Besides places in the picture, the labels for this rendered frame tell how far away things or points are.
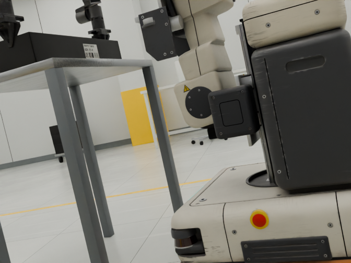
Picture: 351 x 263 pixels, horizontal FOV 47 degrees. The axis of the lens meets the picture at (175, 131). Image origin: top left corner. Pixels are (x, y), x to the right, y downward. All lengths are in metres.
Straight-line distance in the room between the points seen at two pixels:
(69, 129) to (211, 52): 0.50
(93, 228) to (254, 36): 0.73
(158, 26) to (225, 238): 0.68
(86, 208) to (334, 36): 0.85
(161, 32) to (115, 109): 5.96
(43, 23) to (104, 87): 1.59
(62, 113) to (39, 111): 6.59
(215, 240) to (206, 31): 0.65
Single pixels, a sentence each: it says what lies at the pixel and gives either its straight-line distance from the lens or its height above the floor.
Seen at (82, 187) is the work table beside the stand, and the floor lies 0.40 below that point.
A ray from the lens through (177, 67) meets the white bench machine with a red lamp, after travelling 5.57.
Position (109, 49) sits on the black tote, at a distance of 1.80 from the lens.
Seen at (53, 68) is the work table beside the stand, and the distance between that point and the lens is 1.27.
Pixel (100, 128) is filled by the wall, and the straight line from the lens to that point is 7.39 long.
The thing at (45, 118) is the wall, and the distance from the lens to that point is 7.82.
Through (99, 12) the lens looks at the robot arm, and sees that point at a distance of 1.92.
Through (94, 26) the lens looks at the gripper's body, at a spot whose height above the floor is 0.99.
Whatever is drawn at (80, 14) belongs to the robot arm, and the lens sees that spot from 1.97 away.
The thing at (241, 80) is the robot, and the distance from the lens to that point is 1.33.
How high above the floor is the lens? 0.60
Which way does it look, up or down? 4 degrees down
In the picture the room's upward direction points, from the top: 12 degrees counter-clockwise
